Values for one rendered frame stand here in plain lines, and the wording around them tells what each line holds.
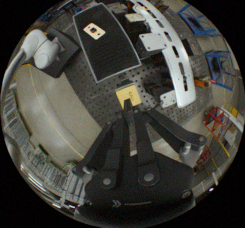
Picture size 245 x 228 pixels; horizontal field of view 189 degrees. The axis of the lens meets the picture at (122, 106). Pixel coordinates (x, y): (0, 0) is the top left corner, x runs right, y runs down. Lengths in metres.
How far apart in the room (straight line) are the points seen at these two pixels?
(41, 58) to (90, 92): 0.55
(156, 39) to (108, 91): 0.56
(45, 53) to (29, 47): 0.16
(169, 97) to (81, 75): 0.70
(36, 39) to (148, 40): 0.61
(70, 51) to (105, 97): 0.55
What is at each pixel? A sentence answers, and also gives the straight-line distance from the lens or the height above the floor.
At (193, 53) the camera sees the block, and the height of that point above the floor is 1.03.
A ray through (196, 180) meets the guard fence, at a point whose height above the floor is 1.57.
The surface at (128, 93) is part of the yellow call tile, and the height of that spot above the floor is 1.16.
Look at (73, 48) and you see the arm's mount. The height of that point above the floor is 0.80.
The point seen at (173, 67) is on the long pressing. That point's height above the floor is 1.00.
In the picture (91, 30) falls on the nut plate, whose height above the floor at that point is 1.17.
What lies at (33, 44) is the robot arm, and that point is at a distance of 0.61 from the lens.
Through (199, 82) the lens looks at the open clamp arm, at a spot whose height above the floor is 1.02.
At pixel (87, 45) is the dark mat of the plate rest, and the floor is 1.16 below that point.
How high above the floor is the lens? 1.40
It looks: 69 degrees down
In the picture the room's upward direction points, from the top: 176 degrees counter-clockwise
